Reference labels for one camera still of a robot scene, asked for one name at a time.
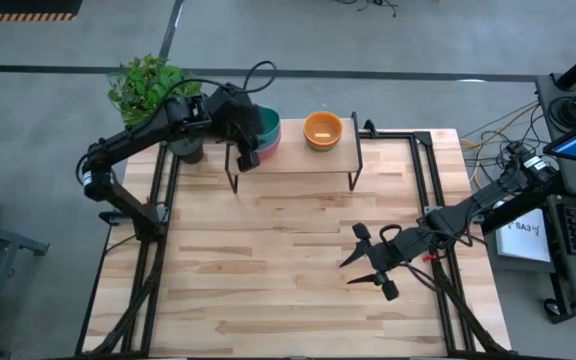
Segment black metal rig frame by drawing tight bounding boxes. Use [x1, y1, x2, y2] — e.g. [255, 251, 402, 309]
[74, 128, 512, 360]

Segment black mat with hazard stripe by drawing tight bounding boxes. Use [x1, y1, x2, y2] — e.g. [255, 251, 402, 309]
[0, 0, 84, 23]

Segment grey equipment cart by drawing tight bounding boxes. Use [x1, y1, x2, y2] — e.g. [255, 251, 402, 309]
[535, 73, 576, 197]

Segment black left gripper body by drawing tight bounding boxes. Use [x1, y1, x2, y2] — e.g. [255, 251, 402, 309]
[206, 83, 265, 174]

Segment black floor cables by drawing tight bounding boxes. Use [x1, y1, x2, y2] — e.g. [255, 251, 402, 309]
[335, 0, 399, 19]

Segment green leafy plant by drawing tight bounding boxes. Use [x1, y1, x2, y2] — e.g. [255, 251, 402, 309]
[107, 53, 204, 129]

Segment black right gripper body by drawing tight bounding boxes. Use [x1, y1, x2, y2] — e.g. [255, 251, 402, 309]
[352, 222, 422, 302]

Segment black computer mouse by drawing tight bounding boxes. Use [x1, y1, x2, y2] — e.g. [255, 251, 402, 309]
[542, 298, 563, 318]

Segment black plant pot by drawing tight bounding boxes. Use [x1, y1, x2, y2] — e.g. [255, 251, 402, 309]
[167, 137, 206, 165]

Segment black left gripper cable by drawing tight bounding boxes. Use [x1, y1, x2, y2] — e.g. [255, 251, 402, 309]
[157, 60, 278, 109]

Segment yellow cable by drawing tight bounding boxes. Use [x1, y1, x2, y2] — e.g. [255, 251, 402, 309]
[460, 102, 540, 189]

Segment teal opaque bowl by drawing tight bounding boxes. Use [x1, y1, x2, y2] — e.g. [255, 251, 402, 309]
[256, 105, 283, 146]

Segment yellow translucent bowl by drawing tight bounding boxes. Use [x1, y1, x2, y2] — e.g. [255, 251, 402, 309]
[303, 111, 344, 147]

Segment white paper sheet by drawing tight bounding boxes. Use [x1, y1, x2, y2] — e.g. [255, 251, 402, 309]
[495, 214, 553, 265]

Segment wooden shelf with black legs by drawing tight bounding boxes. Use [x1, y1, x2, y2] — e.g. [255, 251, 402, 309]
[224, 110, 364, 195]

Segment black coiled cable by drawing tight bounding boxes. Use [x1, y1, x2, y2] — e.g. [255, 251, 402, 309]
[549, 94, 576, 132]

